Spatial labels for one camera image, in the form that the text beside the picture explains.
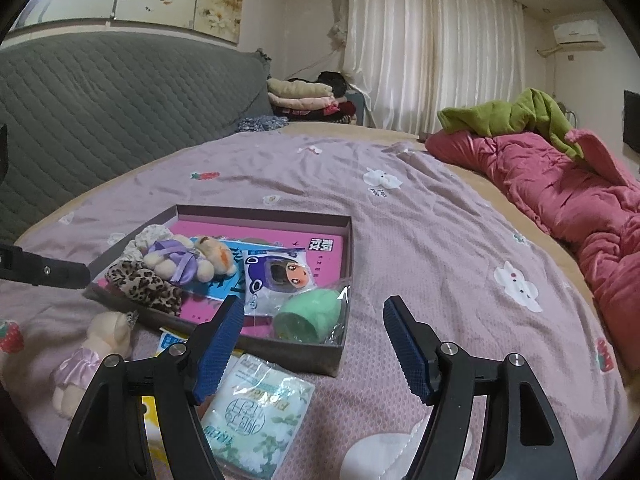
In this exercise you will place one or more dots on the metal frame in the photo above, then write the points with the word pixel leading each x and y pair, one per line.
pixel 570 110

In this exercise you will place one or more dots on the leopard print scrunchie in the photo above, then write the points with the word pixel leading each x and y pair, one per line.
pixel 145 285

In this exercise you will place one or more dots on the black television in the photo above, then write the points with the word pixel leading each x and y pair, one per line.
pixel 632 120

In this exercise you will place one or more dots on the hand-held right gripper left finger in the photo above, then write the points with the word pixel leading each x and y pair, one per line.
pixel 220 350

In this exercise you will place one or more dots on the green blanket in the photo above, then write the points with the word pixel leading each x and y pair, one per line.
pixel 500 115

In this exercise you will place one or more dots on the white curtain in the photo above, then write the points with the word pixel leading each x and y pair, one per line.
pixel 440 45

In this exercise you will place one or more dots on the pink quilt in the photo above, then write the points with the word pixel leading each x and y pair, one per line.
pixel 550 185

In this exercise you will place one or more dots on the white floral scrunchie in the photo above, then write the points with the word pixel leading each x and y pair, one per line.
pixel 150 236

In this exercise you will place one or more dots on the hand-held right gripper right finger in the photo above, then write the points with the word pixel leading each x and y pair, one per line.
pixel 407 355

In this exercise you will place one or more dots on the dark patterned cloth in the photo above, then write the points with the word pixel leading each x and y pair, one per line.
pixel 262 124

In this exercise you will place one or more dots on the grey quilted headboard cover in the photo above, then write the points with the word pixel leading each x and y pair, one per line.
pixel 125 95

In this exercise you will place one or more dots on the plush bear pink dress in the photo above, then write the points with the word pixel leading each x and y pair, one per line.
pixel 107 332

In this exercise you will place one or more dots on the green tissue packet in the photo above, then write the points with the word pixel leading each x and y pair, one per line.
pixel 260 410

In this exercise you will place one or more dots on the pink book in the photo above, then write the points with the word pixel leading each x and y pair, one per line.
pixel 325 255

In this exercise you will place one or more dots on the green cup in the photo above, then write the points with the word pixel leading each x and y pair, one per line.
pixel 305 315

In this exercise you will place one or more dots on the yellow cartoon packet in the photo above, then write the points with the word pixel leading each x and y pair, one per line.
pixel 169 340

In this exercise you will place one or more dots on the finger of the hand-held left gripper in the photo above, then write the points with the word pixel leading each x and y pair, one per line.
pixel 3 155
pixel 55 272

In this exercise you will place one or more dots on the white cartoon mask packet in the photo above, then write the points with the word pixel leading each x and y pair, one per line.
pixel 280 275

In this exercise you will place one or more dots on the dark cardboard box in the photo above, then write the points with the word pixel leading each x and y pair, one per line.
pixel 310 355

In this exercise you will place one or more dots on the white air conditioner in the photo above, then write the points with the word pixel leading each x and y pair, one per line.
pixel 575 32

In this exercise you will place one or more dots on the plush bear purple dress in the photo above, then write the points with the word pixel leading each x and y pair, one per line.
pixel 175 257

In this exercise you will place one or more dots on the pile of folded clothes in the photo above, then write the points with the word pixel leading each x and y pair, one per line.
pixel 300 95

